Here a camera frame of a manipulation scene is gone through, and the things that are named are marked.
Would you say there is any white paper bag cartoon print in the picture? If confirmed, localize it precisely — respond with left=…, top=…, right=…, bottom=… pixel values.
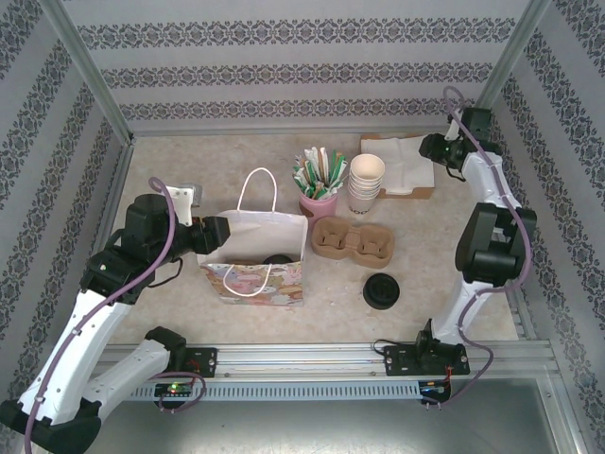
left=197, top=167, right=309, bottom=309

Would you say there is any brown cardboard napkin tray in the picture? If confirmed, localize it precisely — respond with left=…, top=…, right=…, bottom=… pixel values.
left=359, top=133, right=435, bottom=200

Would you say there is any green white wrapped stirrer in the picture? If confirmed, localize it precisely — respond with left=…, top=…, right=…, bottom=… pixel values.
left=291, top=159, right=309, bottom=191

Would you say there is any pink plastic cup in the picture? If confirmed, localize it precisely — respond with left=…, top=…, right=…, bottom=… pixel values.
left=298, top=191, right=339, bottom=223

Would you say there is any brown wooden stirrer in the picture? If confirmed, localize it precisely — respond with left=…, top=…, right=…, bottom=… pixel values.
left=309, top=158, right=328, bottom=190

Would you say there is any brown pulp cup carrier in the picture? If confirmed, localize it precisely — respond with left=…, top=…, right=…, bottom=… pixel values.
left=310, top=216, right=396, bottom=271

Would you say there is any circuit board with green light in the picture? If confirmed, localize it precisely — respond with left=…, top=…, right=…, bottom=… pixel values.
left=153, top=381, right=197, bottom=398

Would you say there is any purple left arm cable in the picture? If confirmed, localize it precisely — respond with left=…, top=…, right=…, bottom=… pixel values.
left=23, top=177, right=209, bottom=454

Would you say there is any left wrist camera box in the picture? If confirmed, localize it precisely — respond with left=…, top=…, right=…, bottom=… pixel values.
left=169, top=183, right=205, bottom=223

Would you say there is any thin black cable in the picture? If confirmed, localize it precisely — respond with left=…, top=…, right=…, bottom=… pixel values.
left=146, top=257, right=183, bottom=288

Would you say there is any aluminium side rail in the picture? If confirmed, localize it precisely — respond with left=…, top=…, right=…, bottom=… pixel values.
left=460, top=134, right=543, bottom=344
left=63, top=139, right=138, bottom=346

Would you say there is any aluminium frame post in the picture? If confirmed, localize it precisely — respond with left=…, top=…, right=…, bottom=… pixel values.
left=460, top=0, right=554, bottom=141
left=35, top=0, right=136, bottom=146

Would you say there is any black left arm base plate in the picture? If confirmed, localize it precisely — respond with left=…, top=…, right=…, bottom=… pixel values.
left=181, top=346, right=219, bottom=379

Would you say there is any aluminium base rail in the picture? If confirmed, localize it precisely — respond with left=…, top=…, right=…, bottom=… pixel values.
left=44, top=342, right=562, bottom=380

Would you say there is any grey slotted cable duct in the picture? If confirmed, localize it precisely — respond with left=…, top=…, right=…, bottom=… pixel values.
left=62, top=379, right=423, bottom=402

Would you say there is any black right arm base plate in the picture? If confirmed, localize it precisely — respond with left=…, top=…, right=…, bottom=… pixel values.
left=382, top=343, right=473, bottom=378

